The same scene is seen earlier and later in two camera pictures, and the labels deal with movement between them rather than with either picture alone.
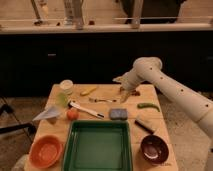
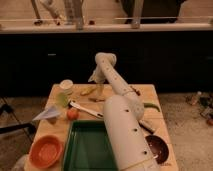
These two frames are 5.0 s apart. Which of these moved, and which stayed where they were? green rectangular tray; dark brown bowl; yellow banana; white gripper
Moved: white gripper
Stayed: green rectangular tray; yellow banana; dark brown bowl
